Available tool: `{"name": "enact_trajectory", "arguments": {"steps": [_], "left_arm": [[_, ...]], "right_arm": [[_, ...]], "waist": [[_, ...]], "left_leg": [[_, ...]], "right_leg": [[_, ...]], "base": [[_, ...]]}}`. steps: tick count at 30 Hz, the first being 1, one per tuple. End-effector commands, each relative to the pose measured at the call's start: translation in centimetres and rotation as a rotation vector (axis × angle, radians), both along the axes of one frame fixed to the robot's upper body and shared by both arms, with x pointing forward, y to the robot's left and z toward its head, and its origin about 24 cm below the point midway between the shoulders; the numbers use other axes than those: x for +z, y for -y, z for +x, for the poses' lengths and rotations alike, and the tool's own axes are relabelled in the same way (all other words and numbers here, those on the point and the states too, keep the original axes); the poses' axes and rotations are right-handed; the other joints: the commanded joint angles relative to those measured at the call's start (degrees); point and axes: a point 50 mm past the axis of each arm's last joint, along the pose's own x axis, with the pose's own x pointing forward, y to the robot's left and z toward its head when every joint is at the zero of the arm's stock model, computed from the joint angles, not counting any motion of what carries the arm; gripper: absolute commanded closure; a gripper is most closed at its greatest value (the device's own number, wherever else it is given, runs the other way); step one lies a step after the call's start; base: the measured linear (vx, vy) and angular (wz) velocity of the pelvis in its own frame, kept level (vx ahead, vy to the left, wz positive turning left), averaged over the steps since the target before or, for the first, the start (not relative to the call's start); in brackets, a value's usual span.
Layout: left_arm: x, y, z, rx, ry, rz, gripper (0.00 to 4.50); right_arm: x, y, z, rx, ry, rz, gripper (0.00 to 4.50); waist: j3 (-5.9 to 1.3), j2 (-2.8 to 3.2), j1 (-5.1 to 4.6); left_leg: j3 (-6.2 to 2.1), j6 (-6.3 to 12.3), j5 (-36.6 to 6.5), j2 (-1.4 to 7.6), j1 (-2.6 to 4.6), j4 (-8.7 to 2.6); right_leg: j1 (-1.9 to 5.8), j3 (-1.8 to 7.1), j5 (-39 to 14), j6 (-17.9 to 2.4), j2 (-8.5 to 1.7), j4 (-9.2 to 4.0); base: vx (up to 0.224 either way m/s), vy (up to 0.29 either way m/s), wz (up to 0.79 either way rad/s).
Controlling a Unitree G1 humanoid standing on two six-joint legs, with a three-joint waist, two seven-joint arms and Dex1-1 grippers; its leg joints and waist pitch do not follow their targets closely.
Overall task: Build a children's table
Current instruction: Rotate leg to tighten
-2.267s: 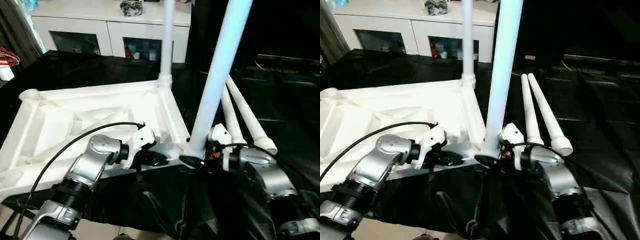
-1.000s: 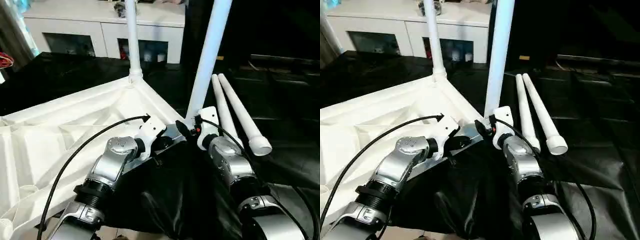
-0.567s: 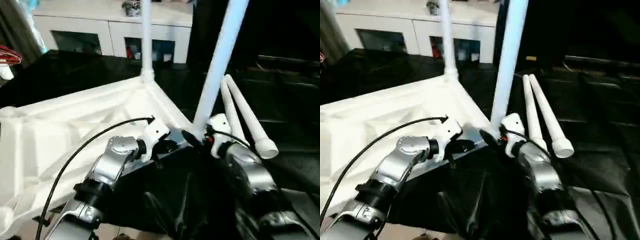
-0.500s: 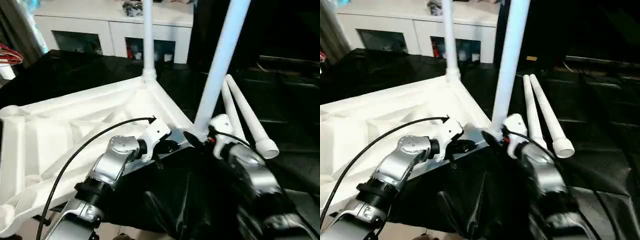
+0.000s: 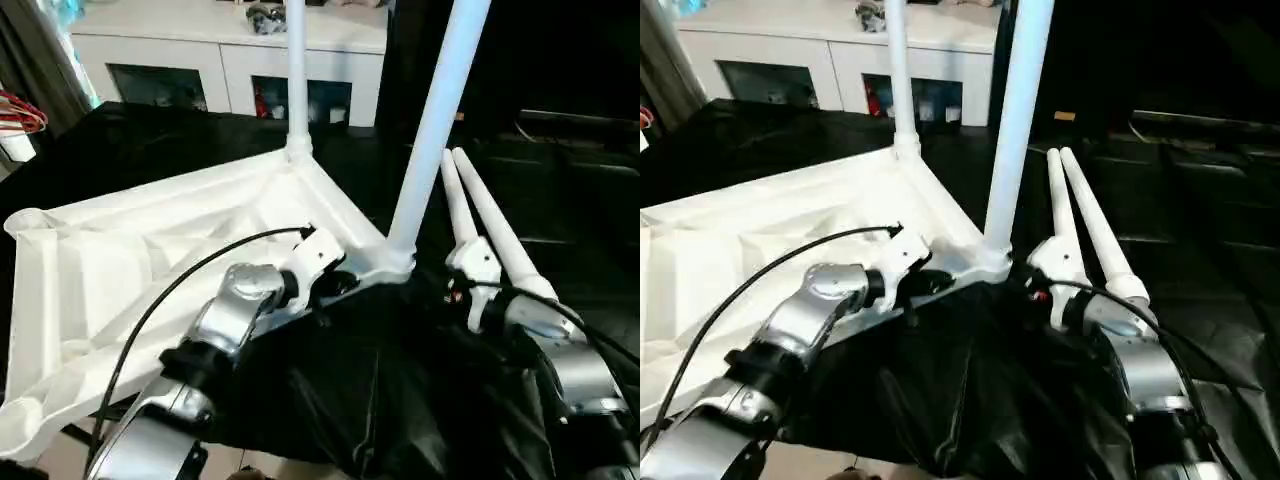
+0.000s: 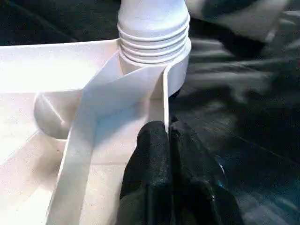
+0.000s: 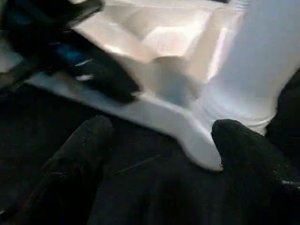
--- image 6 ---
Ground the black work mat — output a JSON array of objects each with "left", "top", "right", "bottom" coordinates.
[{"left": 0, "top": 0, "right": 300, "bottom": 225}]

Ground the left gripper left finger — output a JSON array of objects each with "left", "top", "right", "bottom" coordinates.
[{"left": 115, "top": 120, "right": 175, "bottom": 225}]

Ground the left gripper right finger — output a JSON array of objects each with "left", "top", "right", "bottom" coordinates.
[{"left": 169, "top": 117, "right": 245, "bottom": 225}]

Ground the white plastic table leg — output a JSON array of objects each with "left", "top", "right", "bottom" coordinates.
[{"left": 116, "top": 0, "right": 192, "bottom": 65}]

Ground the white plastic table top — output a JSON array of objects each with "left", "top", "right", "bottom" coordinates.
[{"left": 0, "top": 38, "right": 193, "bottom": 225}]

